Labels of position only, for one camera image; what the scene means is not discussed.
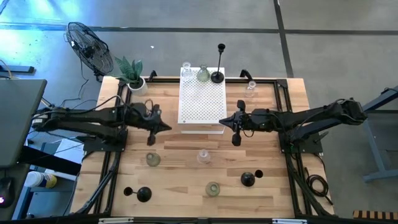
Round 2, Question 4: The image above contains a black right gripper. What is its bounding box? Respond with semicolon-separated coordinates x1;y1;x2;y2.
218;99;274;147

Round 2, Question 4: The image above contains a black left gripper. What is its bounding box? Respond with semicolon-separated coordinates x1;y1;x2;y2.
131;101;172;147

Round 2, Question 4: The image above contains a green ribbed glass candle holder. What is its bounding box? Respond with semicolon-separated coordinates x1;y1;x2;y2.
205;181;221;197
197;63;211;83
146;152;162;167

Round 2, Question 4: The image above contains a clear ribbed glass candle holder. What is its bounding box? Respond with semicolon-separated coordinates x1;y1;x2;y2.
181;61;193;78
196;149;211;165
243;80;257;98

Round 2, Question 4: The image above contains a tall black candlestick holder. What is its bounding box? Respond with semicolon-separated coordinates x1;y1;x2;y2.
210;43;226;84

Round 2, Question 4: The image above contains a short black candlestick holder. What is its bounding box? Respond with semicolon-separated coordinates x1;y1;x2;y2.
123;186;153;203
240;169;264;188

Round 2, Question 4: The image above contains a white perforated metal shelf riser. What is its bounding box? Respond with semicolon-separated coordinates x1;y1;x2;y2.
177;66;228;135

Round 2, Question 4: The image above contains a snake plant in white pot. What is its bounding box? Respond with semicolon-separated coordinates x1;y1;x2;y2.
113;55;149;97

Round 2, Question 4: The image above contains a white paper sheet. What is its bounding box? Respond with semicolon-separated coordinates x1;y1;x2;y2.
53;138;85;165

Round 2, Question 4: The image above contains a black floor fan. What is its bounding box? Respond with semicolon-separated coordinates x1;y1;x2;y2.
64;21;115;83

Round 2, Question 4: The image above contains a black desk base beam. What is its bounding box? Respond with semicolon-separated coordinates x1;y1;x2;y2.
18;145;82;175

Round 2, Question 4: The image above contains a white and yellow canister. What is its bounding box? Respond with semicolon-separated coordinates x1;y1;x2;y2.
23;170;58;189

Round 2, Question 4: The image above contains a grey office desk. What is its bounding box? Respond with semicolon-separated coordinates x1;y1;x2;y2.
0;78;48;169

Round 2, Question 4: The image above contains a black flat floor bar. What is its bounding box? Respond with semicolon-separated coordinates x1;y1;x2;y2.
0;65;35;74

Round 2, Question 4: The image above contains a yellow black striped block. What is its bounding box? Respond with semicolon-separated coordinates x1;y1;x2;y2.
352;210;398;220

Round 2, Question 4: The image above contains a black computer mouse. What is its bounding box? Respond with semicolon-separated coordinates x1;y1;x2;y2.
0;176;16;208

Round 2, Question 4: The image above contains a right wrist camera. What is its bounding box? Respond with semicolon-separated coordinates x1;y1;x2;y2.
252;108;271;121

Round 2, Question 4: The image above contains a black aluminium table frame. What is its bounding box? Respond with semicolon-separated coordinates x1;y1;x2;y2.
70;76;336;218

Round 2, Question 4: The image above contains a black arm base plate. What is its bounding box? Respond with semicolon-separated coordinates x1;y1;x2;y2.
82;128;129;153
277;128;325;154

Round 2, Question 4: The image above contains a coiled black cable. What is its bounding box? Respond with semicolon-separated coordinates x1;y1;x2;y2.
303;166;334;206

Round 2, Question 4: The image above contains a white plastic frame bracket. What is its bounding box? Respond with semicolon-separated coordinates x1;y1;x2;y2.
98;217;135;224
272;218;308;224

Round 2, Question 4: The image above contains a blue-grey metal table frame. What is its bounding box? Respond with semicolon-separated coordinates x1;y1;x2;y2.
342;85;398;183

